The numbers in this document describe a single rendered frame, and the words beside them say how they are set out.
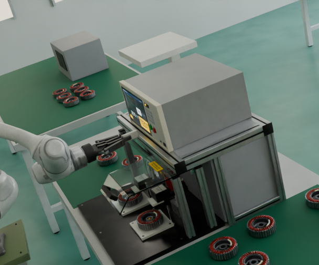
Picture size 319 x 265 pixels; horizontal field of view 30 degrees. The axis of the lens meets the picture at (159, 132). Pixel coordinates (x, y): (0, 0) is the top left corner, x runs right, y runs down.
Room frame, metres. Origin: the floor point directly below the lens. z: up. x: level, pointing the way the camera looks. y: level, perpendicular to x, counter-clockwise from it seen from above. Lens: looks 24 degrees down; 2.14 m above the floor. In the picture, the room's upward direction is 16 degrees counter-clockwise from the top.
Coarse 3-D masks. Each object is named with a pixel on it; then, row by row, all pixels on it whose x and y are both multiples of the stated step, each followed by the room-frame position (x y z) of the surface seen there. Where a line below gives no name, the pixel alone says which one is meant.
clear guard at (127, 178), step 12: (132, 168) 2.16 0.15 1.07; (144, 168) 2.13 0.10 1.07; (168, 168) 2.07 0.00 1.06; (108, 180) 2.14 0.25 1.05; (120, 180) 2.08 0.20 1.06; (132, 180) 2.05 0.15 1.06; (144, 180) 2.03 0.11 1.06; (156, 180) 2.00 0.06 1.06; (120, 192) 2.01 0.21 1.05; (132, 192) 1.96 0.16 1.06; (120, 204) 1.96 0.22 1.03
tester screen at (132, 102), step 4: (124, 92) 2.48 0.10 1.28; (124, 96) 2.50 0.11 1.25; (128, 96) 2.44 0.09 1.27; (132, 96) 2.38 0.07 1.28; (128, 100) 2.46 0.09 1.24; (132, 100) 2.40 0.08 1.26; (136, 100) 2.34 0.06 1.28; (140, 100) 2.29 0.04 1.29; (128, 104) 2.47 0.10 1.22; (132, 104) 2.42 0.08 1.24; (136, 104) 2.35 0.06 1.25; (140, 104) 2.30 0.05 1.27; (128, 108) 2.49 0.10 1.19; (132, 108) 2.43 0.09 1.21; (140, 108) 2.32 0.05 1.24; (136, 112) 2.39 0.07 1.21; (144, 112) 2.27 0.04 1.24; (136, 116) 2.41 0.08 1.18; (140, 116) 2.35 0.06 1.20; (144, 128) 2.34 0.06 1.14
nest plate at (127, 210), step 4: (144, 196) 2.41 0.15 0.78; (144, 200) 2.37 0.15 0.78; (140, 204) 2.35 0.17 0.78; (144, 204) 2.34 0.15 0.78; (148, 204) 2.34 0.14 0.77; (124, 208) 2.35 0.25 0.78; (128, 208) 2.34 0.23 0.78; (132, 208) 2.33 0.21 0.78; (136, 208) 2.33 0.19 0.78; (140, 208) 2.33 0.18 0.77; (124, 212) 2.31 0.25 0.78; (128, 212) 2.32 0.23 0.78
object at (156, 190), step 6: (156, 186) 2.22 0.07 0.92; (162, 186) 2.20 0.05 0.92; (186, 186) 2.19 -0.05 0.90; (156, 192) 2.17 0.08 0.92; (162, 192) 2.16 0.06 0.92; (168, 192) 2.17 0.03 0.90; (174, 192) 2.17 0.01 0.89; (150, 198) 2.20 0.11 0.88; (156, 198) 2.15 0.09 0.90; (162, 198) 2.16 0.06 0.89; (156, 204) 2.15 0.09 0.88
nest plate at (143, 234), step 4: (164, 216) 2.19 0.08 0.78; (164, 220) 2.16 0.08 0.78; (168, 220) 2.15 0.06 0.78; (132, 224) 2.20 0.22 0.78; (136, 224) 2.19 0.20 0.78; (164, 224) 2.13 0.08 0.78; (168, 224) 2.12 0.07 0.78; (172, 224) 2.12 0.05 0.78; (136, 228) 2.16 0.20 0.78; (156, 228) 2.12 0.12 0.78; (160, 228) 2.11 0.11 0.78; (164, 228) 2.11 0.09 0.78; (168, 228) 2.11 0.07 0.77; (136, 232) 2.13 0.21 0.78; (140, 232) 2.12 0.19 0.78; (144, 232) 2.11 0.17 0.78; (148, 232) 2.10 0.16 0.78; (152, 232) 2.10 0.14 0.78; (156, 232) 2.09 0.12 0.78; (140, 236) 2.09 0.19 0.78; (144, 236) 2.09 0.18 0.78; (148, 236) 2.08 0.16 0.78
